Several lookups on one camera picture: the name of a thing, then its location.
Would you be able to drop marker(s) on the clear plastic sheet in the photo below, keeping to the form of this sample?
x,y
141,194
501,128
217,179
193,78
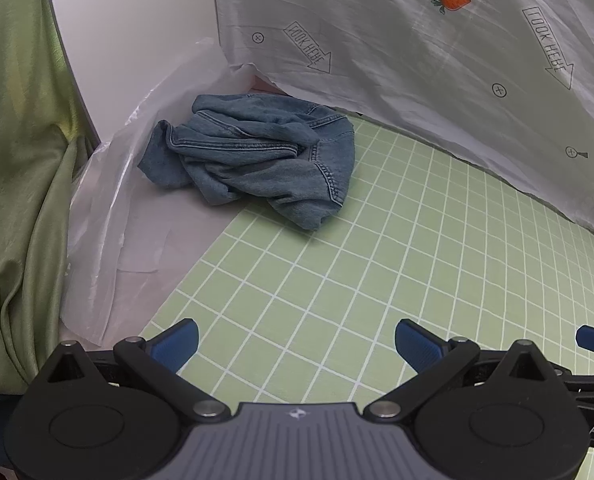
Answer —
x,y
112,200

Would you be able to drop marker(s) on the green grid mat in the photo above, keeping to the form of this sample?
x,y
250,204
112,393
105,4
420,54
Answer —
x,y
377,260

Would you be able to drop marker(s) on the green curtain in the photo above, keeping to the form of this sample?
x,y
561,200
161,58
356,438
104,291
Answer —
x,y
12,160

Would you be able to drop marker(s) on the white carrot print sheet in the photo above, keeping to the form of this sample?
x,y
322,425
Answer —
x,y
427,60

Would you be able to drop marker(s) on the blue denim jeans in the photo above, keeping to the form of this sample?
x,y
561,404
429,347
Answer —
x,y
257,160

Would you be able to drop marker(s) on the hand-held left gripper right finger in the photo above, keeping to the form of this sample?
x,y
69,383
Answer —
x,y
417,342

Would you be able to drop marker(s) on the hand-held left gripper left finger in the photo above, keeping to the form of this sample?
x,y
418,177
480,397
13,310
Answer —
x,y
179,342

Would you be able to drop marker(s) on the white panel board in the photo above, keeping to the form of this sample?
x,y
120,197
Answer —
x,y
137,35

